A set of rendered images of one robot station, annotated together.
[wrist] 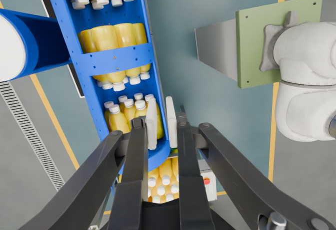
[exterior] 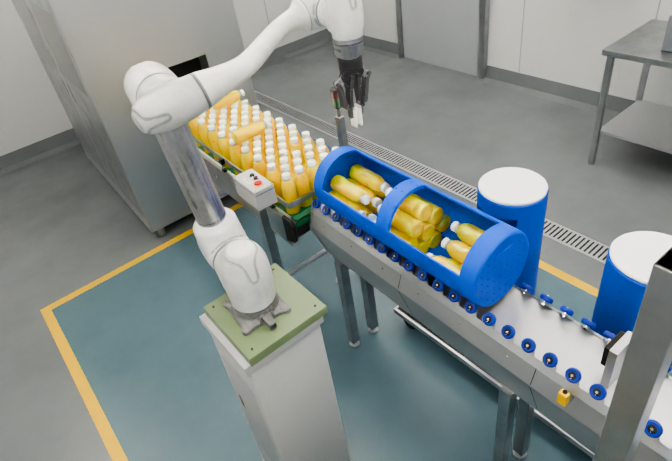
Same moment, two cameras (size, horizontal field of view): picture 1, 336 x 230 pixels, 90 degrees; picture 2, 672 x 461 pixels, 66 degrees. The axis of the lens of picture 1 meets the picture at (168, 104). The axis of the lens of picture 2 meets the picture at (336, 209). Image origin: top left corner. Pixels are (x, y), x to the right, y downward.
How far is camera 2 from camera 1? 1.57 m
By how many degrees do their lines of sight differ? 37
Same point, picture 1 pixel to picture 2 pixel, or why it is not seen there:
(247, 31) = (305, 298)
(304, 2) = (263, 344)
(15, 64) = (484, 185)
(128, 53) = (395, 200)
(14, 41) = (494, 196)
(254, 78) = not seen: hidden behind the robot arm
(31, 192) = (437, 143)
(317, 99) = (235, 227)
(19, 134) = not seen: hidden behind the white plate
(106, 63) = (404, 186)
